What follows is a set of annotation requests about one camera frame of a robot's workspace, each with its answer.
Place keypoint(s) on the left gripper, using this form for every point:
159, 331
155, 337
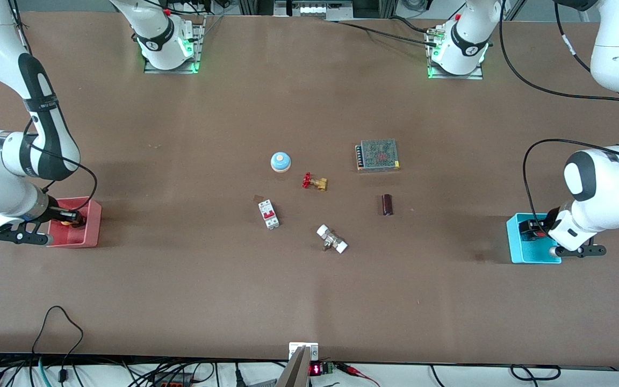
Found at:
532, 227

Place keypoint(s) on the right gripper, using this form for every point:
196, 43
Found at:
58, 214

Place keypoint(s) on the yellow push button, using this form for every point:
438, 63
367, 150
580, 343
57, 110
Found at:
66, 221

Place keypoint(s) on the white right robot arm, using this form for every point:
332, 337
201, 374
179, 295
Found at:
46, 123

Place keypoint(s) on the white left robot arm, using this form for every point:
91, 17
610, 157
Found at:
610, 183

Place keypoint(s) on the pink plastic bin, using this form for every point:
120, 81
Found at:
86, 236

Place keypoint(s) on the blue plastic bin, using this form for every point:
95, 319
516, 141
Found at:
519, 252

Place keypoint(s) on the dark brown cylindrical capacitor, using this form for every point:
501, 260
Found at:
387, 205

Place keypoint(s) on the metal mesh power supply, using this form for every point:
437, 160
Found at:
378, 155

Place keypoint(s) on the silver fitting with white ends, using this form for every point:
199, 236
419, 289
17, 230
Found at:
332, 239

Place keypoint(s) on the blue and white dome button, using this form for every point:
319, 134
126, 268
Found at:
281, 161

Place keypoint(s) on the red clip lead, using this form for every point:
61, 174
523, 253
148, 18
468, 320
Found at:
358, 372

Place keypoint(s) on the red digit display module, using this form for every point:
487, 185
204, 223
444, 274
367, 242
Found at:
316, 370

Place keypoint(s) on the grey metal bar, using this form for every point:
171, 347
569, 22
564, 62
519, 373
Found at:
294, 373

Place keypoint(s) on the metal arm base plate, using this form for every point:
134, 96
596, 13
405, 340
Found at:
476, 75
199, 48

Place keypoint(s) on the white circuit breaker red switch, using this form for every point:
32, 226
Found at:
268, 214

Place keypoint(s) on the white mounting bracket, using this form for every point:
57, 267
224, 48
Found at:
296, 348

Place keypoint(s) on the aluminium frame rack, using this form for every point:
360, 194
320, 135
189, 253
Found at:
315, 8

